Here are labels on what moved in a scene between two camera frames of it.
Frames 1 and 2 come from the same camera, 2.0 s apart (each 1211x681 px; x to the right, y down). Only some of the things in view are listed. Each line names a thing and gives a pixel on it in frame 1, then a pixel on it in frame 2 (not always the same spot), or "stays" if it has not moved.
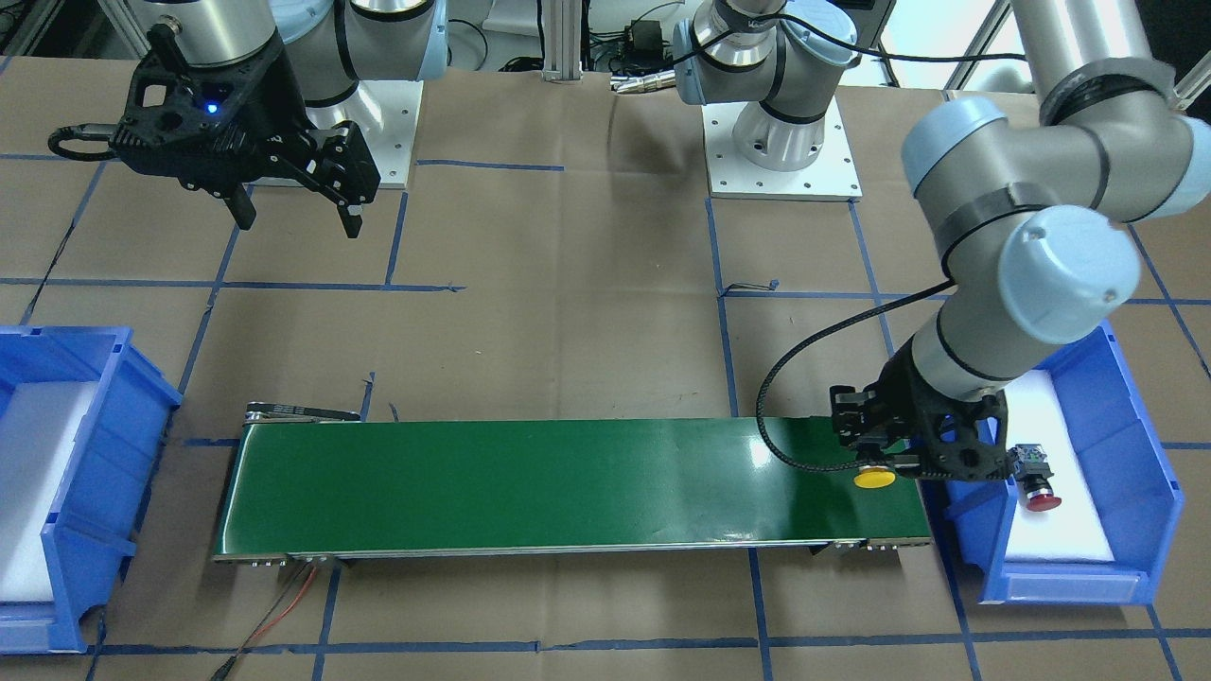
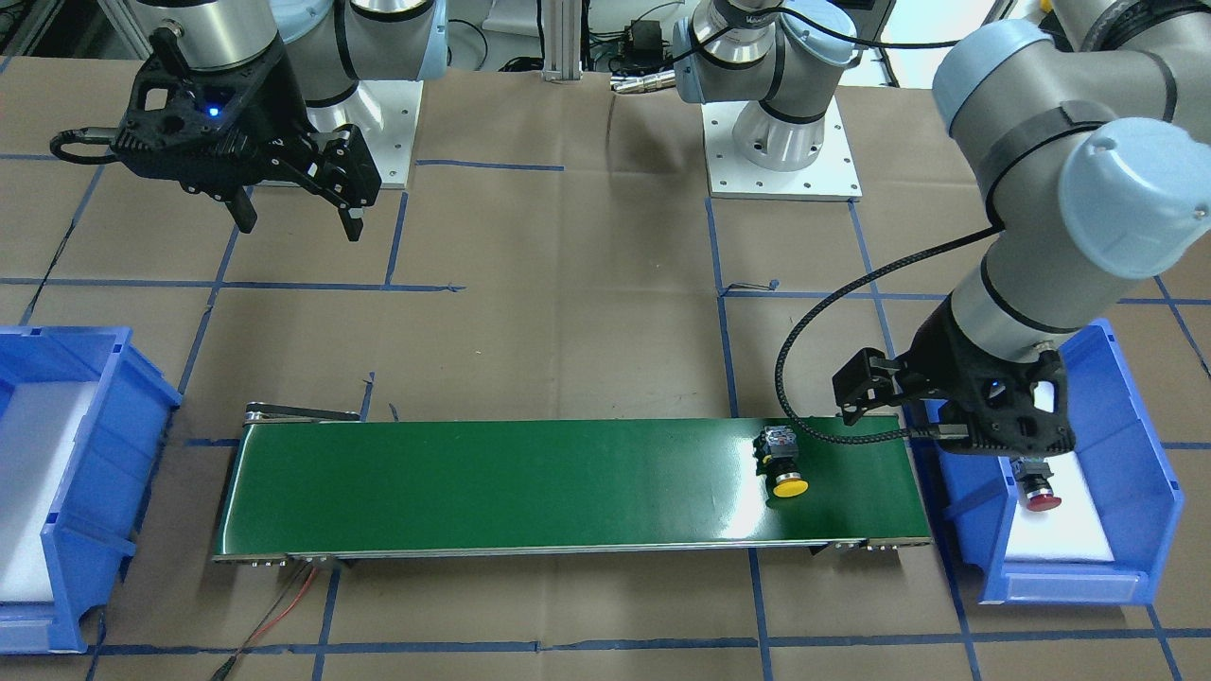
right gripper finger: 240,206 stays
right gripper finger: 352,218 stays
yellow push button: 874,477 → 775,453
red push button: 1034,478 stays
